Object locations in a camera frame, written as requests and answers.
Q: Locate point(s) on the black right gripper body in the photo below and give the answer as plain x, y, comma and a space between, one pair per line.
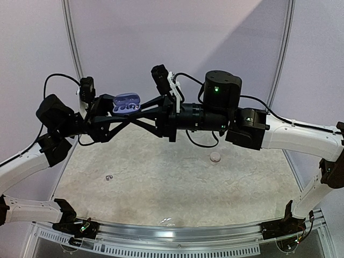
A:
170, 118

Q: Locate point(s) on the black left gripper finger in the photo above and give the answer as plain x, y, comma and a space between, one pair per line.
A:
105, 98
112, 127

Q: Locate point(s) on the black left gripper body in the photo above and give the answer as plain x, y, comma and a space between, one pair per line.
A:
94, 108

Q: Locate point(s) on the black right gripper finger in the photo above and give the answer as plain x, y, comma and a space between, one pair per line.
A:
149, 127
153, 106

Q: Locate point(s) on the blue-grey earbud charging case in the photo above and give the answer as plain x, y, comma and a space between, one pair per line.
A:
127, 103

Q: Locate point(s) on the pink white earbud charging case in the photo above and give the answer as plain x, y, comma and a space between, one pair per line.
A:
215, 157

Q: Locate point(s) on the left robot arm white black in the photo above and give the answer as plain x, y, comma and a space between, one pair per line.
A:
47, 151

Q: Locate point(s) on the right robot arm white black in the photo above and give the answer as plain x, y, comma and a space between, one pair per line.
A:
218, 111

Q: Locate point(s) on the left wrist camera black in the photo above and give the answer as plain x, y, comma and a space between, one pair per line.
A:
86, 90

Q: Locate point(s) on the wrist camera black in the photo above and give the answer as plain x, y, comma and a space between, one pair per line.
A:
167, 85
86, 90

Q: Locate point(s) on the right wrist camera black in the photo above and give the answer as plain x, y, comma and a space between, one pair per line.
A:
167, 85

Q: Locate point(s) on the aluminium front rail base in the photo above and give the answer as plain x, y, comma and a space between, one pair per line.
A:
122, 240

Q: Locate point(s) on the aluminium corner post right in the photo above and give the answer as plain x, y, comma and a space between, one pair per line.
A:
287, 26

